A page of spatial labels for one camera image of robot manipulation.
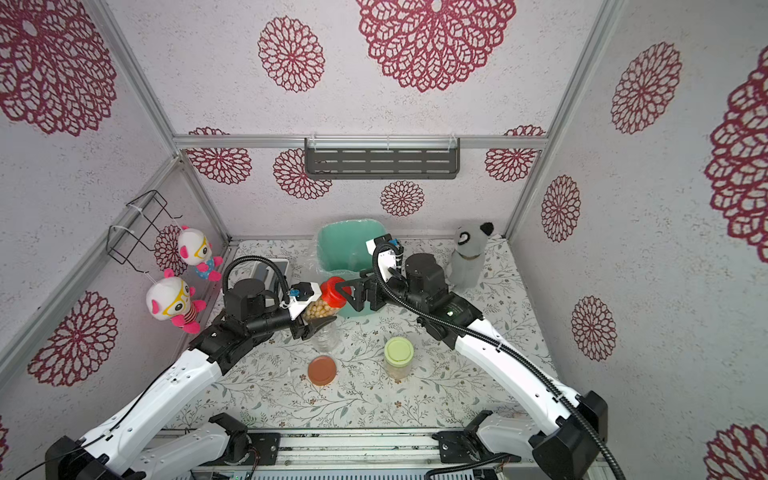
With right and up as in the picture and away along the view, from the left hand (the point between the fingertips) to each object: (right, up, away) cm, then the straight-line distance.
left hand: (327, 304), depth 73 cm
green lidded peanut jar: (+18, -14, +4) cm, 23 cm away
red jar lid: (+3, +4, -10) cm, 11 cm away
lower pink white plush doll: (-44, 0, +7) cm, 44 cm away
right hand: (+6, +7, -9) cm, 12 cm away
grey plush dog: (+41, +17, +19) cm, 48 cm away
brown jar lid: (-4, -21, +14) cm, 26 cm away
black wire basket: (-50, +23, +8) cm, 56 cm away
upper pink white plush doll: (-45, +15, +20) cm, 51 cm away
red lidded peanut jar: (0, 0, -7) cm, 7 cm away
